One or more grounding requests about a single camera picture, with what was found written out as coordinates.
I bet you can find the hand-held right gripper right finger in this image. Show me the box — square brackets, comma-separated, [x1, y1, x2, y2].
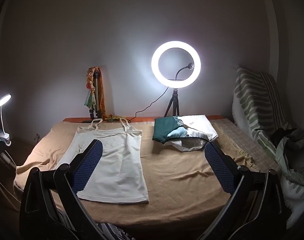
[204, 141, 292, 240]

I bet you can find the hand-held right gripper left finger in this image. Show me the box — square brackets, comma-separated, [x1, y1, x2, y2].
[19, 139, 104, 240]

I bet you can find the white camisole top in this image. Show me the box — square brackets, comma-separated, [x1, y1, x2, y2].
[54, 118, 150, 204]

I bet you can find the beige checked cloth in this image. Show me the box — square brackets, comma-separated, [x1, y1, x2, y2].
[211, 119, 280, 175]

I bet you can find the white folded garment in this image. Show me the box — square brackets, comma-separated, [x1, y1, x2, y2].
[170, 139, 210, 153]

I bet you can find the beige blanket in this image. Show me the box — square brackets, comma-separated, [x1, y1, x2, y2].
[13, 120, 255, 230]

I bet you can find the green white printed garment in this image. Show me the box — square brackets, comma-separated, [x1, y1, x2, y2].
[153, 115, 219, 145]

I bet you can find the striped clothing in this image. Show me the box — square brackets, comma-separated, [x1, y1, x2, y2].
[57, 209, 132, 240]

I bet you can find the orange patterned scarf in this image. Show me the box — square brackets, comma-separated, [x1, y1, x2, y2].
[83, 66, 127, 123]

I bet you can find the silver folded tripod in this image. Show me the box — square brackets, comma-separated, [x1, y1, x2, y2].
[88, 71, 102, 120]

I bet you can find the green white striped blanket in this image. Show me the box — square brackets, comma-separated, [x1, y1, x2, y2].
[232, 65, 304, 227]

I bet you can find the dark grey jacket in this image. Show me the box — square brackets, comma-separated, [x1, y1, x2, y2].
[269, 127, 304, 188]

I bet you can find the black gooseneck phone holder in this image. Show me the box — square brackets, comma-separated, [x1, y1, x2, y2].
[176, 62, 194, 80]

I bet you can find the white clip desk lamp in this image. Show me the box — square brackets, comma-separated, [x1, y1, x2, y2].
[0, 94, 12, 147]

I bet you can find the black ring light tripod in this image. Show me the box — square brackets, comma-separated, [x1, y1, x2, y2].
[164, 88, 180, 117]

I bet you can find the black power cable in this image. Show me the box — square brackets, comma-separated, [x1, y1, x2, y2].
[128, 88, 170, 121]

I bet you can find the white ring light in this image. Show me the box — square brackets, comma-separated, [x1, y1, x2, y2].
[151, 41, 201, 89]

